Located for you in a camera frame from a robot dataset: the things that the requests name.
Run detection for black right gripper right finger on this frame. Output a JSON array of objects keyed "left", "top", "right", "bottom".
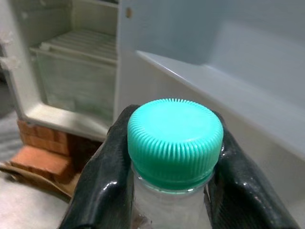
[{"left": 203, "top": 111, "right": 301, "bottom": 229}]

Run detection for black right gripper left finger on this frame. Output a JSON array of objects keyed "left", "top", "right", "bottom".
[{"left": 58, "top": 104, "right": 141, "bottom": 229}]

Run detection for clear bottle with green cap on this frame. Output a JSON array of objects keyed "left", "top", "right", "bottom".
[{"left": 127, "top": 97, "right": 225, "bottom": 229}]

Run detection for clear fridge crisper drawer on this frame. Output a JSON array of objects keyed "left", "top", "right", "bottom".
[{"left": 30, "top": 46, "right": 117, "bottom": 120}]

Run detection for white fridge door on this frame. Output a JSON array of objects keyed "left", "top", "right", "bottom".
[{"left": 113, "top": 0, "right": 305, "bottom": 229}]

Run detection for red brick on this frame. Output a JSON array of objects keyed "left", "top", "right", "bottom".
[
  {"left": 16, "top": 118, "right": 72, "bottom": 157},
  {"left": 10, "top": 146, "right": 77, "bottom": 185}
]

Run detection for brown cardboard sheet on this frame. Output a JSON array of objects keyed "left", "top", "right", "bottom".
[{"left": 0, "top": 160, "right": 83, "bottom": 203}]

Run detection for white wire fridge shelf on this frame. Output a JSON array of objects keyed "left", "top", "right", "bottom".
[{"left": 40, "top": 30, "right": 119, "bottom": 60}]

